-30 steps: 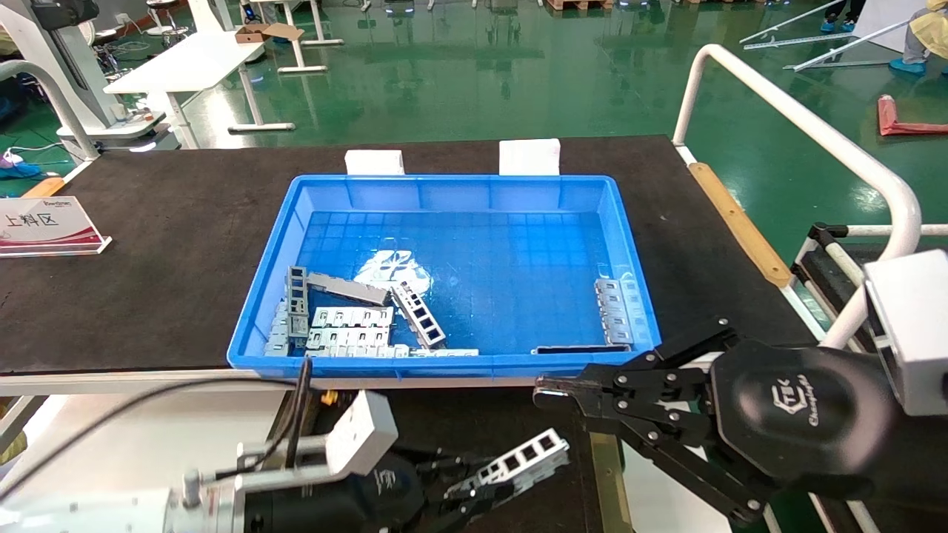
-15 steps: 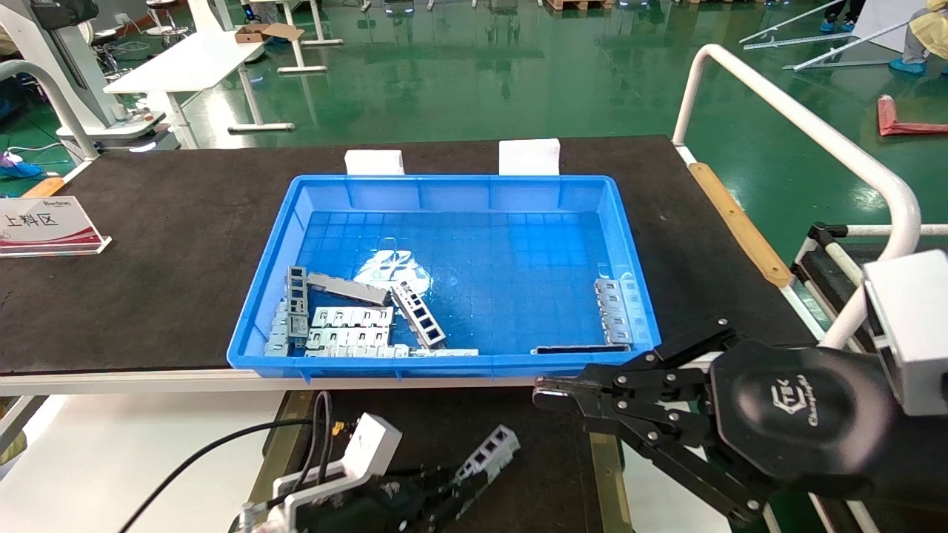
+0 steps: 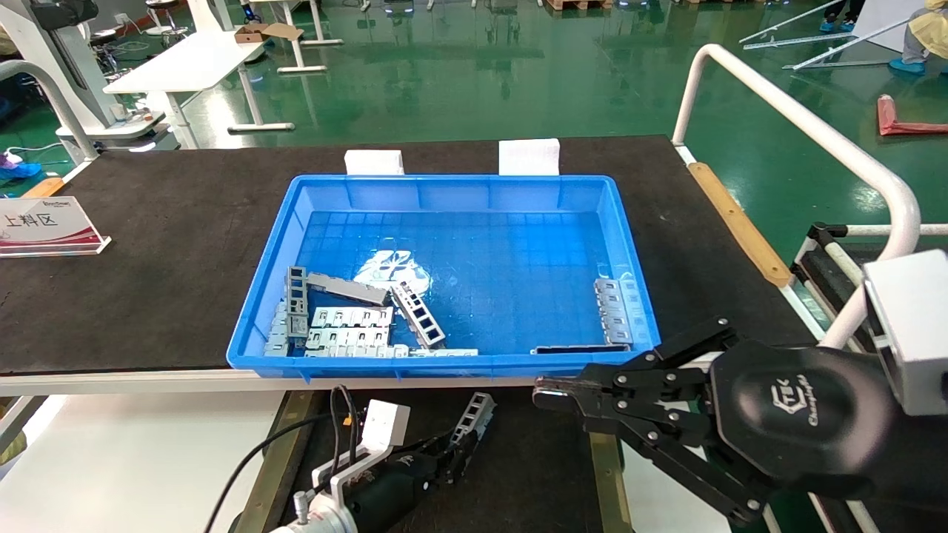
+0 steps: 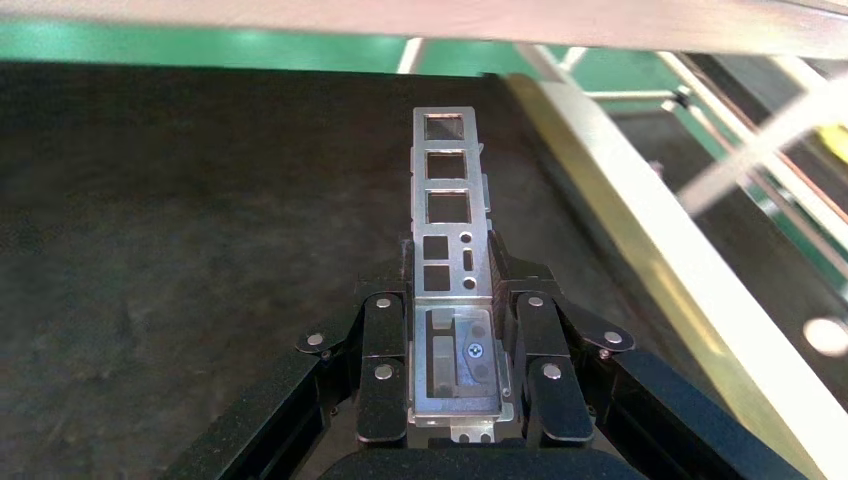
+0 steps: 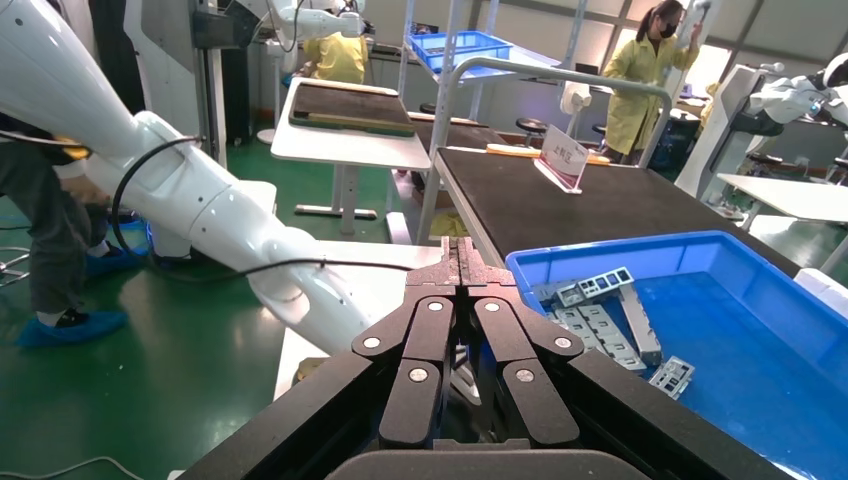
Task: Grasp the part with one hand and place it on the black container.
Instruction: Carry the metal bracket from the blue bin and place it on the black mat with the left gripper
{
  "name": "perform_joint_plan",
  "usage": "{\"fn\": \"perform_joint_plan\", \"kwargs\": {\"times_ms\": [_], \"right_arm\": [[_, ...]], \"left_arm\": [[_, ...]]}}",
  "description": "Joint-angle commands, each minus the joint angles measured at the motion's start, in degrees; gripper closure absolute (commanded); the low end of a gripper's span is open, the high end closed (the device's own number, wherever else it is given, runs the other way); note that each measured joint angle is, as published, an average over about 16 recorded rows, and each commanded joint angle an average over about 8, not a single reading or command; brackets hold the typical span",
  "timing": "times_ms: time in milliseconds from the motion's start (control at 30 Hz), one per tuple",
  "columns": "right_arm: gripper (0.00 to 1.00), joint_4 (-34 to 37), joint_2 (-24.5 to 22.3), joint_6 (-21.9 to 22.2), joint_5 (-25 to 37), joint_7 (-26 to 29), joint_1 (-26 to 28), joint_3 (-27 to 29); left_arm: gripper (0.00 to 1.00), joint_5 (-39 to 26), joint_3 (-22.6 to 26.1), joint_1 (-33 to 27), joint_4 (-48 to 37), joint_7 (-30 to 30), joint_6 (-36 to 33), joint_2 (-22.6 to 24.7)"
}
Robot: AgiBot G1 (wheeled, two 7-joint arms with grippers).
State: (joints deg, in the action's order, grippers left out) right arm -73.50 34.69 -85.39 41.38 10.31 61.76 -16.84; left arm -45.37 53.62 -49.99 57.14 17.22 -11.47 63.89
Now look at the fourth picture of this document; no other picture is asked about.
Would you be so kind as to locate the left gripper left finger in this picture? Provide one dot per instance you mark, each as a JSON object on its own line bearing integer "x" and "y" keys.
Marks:
{"x": 383, "y": 397}

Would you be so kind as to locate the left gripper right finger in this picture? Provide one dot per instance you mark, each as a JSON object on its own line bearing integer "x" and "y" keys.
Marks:
{"x": 553, "y": 397}

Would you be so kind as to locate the silver bracket with square holes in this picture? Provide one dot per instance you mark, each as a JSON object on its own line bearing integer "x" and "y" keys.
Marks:
{"x": 418, "y": 199}

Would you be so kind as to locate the black cart with white tubes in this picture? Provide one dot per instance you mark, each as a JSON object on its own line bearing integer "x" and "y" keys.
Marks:
{"x": 729, "y": 132}

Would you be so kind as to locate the white tube railing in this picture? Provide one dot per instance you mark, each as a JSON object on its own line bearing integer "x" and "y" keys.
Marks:
{"x": 762, "y": 149}

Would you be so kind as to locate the white table edge beam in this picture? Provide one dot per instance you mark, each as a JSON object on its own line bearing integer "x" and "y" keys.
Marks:
{"x": 331, "y": 20}

